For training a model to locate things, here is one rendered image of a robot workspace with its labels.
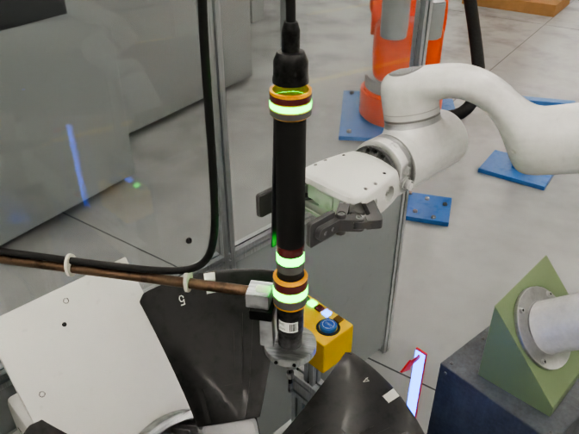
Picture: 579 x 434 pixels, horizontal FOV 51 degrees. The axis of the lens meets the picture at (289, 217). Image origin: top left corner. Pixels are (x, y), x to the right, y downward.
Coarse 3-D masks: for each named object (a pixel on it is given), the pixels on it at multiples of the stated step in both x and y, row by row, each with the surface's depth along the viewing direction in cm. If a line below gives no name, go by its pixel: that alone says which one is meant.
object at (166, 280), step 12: (12, 264) 82; (24, 264) 81; (36, 264) 81; (48, 264) 81; (60, 264) 80; (72, 264) 80; (108, 276) 79; (120, 276) 79; (132, 276) 79; (144, 276) 78; (156, 276) 78; (168, 276) 78; (180, 276) 78; (192, 288) 78; (204, 288) 77; (216, 288) 77; (228, 288) 77; (240, 288) 76
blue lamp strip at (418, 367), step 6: (420, 354) 115; (420, 360) 115; (414, 366) 117; (420, 366) 116; (414, 372) 118; (420, 372) 117; (414, 378) 119; (420, 378) 118; (414, 384) 119; (414, 390) 120; (408, 396) 122; (414, 396) 121; (408, 402) 123; (414, 402) 122; (414, 408) 122; (414, 414) 124
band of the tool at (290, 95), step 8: (272, 88) 62; (280, 88) 63; (288, 88) 63; (296, 88) 63; (304, 88) 62; (280, 96) 59; (288, 96) 59; (296, 96) 59; (304, 96) 60; (304, 104) 60; (304, 112) 60
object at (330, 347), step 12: (312, 312) 141; (312, 324) 138; (348, 324) 138; (324, 336) 135; (336, 336) 135; (348, 336) 138; (324, 348) 133; (336, 348) 137; (348, 348) 141; (312, 360) 138; (324, 360) 135; (336, 360) 139; (324, 372) 137
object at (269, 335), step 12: (252, 288) 76; (252, 300) 75; (264, 300) 75; (252, 312) 76; (264, 312) 76; (276, 312) 79; (264, 324) 77; (276, 324) 80; (264, 336) 79; (276, 336) 81; (312, 336) 81; (276, 348) 79; (300, 348) 79; (312, 348) 79; (276, 360) 78; (288, 360) 77; (300, 360) 78
